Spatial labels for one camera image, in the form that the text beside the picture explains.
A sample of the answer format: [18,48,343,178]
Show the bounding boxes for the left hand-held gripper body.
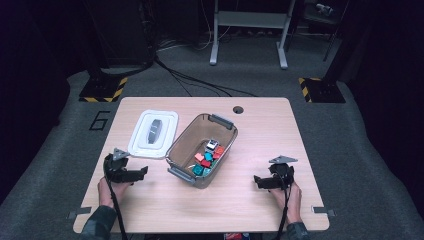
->
[102,147,135,184]

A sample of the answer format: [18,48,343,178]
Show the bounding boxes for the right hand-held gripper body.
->
[267,154,299,192]

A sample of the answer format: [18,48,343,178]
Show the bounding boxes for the transparent brown storage bin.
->
[165,113,239,190]

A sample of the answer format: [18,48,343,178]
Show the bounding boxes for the person's left hand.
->
[97,176,133,210]

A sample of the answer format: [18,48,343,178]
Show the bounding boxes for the person's right hand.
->
[269,181,303,226]

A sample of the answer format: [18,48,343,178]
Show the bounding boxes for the white bin lid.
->
[127,109,180,160]

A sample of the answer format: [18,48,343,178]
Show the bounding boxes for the small red object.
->
[223,232,251,240]

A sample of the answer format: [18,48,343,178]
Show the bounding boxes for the striped stand base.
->
[298,77,347,104]
[78,76,129,103]

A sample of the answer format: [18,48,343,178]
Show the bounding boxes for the black cabinet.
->
[83,0,158,68]

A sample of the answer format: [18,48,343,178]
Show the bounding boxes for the right hand-held gripper cable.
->
[275,169,293,240]

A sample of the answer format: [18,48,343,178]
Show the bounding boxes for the hand-held gripper cable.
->
[103,156,129,240]
[275,169,293,240]

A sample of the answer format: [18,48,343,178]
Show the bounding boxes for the left hand-held gripper cable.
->
[103,156,129,240]

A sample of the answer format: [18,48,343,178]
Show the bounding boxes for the grey table corner bracket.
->
[66,206,93,220]
[311,205,337,218]

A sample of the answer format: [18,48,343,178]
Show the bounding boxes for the black floor cables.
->
[99,33,259,98]

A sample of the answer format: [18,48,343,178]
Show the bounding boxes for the white metal desk frame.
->
[209,0,297,70]

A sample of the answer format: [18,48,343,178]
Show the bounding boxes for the small camera on stand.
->
[314,2,334,17]

